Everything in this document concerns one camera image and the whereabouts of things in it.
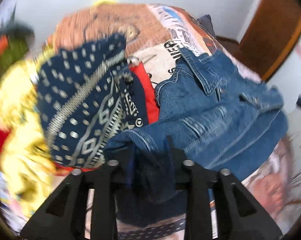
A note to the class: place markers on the blue denim jacket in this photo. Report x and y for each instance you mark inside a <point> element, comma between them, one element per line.
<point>215,110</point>

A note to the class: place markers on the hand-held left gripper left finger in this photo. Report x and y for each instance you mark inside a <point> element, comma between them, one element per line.
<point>108,180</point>

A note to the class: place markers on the green patterned cloth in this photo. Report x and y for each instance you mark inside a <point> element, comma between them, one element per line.
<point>18,50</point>

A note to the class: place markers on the dark grey bag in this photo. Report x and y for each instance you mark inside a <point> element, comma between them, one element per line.
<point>206,25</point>

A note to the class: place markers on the printed bed sheet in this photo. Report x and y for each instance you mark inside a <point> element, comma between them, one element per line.
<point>150,37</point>

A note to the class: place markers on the brown wooden door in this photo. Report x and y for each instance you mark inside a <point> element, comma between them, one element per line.
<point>273,30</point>

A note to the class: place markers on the navy patterned garment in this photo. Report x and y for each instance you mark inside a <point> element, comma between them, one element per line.
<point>78,100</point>

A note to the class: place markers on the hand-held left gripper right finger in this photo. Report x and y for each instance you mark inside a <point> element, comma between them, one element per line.
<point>190,180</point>

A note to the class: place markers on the yellow garment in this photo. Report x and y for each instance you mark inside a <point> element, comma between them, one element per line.
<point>20,120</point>

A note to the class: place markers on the yellow round object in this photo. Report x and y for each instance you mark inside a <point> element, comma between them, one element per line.
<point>104,2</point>

